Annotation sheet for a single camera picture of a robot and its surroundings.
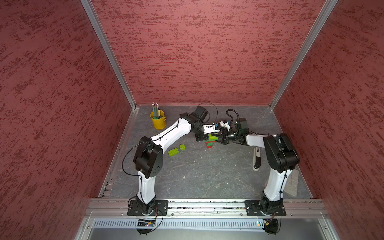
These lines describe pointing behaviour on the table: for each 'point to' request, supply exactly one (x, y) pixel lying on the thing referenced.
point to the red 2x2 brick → (209, 146)
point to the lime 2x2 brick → (182, 147)
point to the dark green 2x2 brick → (209, 144)
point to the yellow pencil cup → (159, 123)
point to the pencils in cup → (155, 108)
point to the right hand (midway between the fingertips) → (212, 138)
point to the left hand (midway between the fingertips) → (204, 136)
